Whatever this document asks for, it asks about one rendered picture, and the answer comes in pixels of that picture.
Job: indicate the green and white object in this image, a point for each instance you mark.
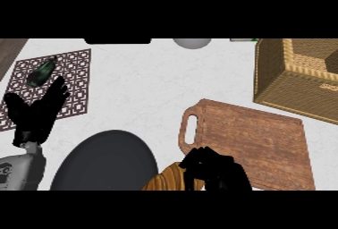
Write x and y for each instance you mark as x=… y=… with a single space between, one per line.
x=244 y=39

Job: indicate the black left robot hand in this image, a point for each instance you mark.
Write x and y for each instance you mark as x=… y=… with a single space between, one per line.
x=37 y=111

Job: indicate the black appliance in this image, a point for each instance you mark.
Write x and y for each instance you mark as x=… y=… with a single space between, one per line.
x=117 y=40

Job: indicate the brown patterned placemat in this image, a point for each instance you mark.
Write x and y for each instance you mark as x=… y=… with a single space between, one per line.
x=65 y=80

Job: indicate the tan wicker basket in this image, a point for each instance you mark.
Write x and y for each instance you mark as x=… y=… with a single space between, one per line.
x=298 y=77

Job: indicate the brown wooden cutting board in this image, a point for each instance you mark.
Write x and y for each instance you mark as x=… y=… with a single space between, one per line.
x=253 y=143

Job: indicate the dark green vegetable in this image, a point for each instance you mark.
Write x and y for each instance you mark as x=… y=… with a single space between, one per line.
x=40 y=74

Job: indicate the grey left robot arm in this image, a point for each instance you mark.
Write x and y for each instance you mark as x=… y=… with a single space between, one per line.
x=19 y=171

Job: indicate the brown wooden panel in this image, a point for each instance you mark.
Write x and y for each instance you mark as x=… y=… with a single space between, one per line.
x=9 y=53

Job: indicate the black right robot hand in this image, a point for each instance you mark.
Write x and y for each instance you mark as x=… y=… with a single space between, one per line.
x=216 y=170

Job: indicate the dark grey round plate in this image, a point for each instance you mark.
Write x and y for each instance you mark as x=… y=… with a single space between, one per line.
x=105 y=162

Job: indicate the grey round bowl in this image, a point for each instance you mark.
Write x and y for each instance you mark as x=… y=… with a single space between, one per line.
x=192 y=42

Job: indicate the golden brown croissant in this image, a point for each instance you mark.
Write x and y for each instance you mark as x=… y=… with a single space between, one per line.
x=169 y=179

